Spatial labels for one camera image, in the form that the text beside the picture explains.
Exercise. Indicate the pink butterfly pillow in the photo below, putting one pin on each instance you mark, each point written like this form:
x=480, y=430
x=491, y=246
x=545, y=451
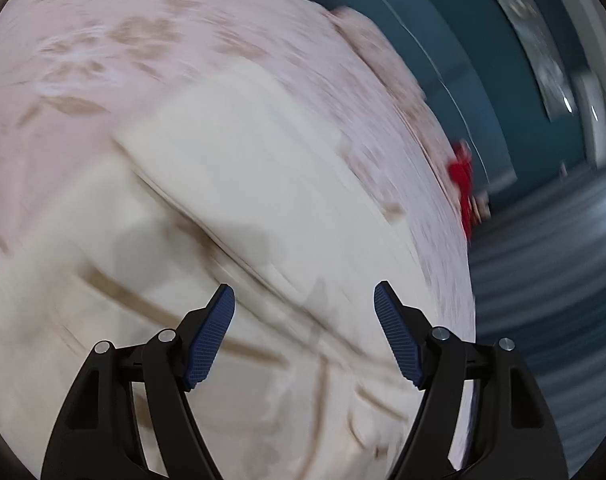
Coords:
x=373, y=45

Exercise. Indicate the framed wall picture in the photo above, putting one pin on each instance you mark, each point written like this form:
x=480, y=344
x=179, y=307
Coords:
x=533, y=35

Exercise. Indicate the cream quilted blanket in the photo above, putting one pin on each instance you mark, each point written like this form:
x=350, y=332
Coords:
x=263, y=175

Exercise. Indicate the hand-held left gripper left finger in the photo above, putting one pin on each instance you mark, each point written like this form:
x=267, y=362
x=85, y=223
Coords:
x=210, y=335

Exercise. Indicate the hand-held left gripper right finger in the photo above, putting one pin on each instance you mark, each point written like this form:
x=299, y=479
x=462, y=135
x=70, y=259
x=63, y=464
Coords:
x=398, y=335

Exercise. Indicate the pink butterfly bed blanket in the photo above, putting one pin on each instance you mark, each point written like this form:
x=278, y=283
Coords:
x=133, y=45

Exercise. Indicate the red garment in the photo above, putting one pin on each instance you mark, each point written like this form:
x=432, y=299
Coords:
x=462, y=180

